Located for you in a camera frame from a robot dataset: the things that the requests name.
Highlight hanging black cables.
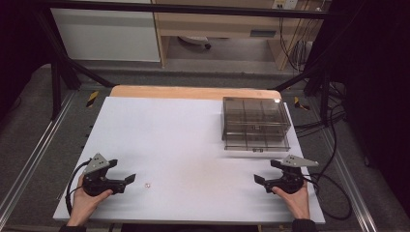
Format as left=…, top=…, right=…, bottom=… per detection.
left=278, top=9, right=315, bottom=73

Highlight white wall socket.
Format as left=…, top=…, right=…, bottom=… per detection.
left=272, top=0, right=299, bottom=11

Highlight black floor cables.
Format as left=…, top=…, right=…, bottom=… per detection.
left=293, top=80, right=349, bottom=139

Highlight white table sheet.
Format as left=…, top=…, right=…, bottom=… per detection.
left=52, top=96, right=326, bottom=225

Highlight black metal frame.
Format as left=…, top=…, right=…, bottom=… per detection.
left=32, top=0, right=342, bottom=127

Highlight person's right hand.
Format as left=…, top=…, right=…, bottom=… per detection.
left=272, top=179, right=311, bottom=221

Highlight smoky transparent drawer box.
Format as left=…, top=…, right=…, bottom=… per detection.
left=221, top=96, right=292, bottom=153

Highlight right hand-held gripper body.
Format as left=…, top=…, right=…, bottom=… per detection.
left=264, top=154, right=320, bottom=195

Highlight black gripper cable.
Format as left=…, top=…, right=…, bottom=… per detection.
left=65, top=159, right=94, bottom=217
left=303, top=173, right=353, bottom=222

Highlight person's left hand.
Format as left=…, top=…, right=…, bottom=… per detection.
left=67, top=175, right=114, bottom=226

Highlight light wooden desk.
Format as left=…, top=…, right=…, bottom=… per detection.
left=151, top=0, right=333, bottom=72

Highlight aluminium floor rail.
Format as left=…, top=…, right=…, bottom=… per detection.
left=0, top=91, right=77, bottom=221
left=317, top=124, right=379, bottom=232

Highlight office chair base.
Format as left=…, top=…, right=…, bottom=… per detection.
left=178, top=35, right=213, bottom=51

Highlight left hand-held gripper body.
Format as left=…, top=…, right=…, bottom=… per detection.
left=81, top=153, right=127, bottom=197

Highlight white cabinet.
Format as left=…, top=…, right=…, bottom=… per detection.
left=50, top=0, right=161, bottom=63

